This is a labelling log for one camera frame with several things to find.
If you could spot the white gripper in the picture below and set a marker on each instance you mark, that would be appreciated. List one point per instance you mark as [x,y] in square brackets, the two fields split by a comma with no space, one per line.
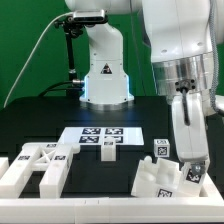
[191,140]

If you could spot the white chair seat plate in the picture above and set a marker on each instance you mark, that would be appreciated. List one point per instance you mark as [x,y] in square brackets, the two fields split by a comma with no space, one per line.
[156,179]

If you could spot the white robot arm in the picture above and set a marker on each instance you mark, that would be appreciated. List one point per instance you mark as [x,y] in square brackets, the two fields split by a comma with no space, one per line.
[183,36]

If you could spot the white U-shaped obstacle frame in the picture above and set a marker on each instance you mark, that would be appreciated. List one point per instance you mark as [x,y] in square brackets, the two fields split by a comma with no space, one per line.
[208,207]

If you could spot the white marker base plate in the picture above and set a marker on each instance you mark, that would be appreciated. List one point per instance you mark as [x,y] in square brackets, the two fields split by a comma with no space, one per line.
[95,135]

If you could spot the white chair back frame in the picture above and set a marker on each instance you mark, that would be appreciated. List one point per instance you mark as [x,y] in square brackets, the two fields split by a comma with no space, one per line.
[53,159]

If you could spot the black camera stand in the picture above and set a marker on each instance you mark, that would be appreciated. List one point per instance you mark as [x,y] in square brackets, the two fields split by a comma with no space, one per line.
[73,28]

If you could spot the grey camera on stand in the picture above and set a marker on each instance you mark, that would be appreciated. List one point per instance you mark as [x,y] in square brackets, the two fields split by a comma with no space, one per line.
[89,16]

